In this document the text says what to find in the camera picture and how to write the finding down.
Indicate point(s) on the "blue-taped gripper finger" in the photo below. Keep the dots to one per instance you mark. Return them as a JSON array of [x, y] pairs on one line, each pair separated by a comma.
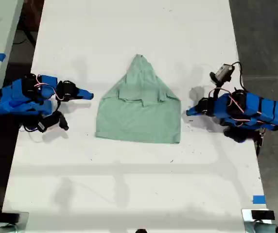
[[85, 98], [197, 109], [84, 93], [195, 115]]

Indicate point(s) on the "pale green T-shirt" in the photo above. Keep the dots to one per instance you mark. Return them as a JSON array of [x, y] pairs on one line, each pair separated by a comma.
[[139, 116]]

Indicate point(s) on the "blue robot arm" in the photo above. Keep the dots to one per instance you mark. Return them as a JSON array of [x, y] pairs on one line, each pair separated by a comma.
[[12, 97], [263, 109]]

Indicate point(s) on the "short blue tape piece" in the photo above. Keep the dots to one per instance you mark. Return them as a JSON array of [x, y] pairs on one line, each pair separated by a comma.
[[259, 199]]

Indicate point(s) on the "small black box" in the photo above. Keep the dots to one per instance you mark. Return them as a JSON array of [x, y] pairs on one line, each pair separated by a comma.
[[263, 215], [10, 217]]

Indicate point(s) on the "small black round object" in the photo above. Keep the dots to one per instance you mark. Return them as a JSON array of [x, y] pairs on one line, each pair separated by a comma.
[[141, 231]]

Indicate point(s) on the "grey and black camera box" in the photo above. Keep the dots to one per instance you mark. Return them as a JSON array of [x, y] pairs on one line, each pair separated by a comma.
[[222, 71]]

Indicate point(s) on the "shiny metal bracket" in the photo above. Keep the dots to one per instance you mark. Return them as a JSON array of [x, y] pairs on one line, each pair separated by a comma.
[[23, 219], [247, 217]]

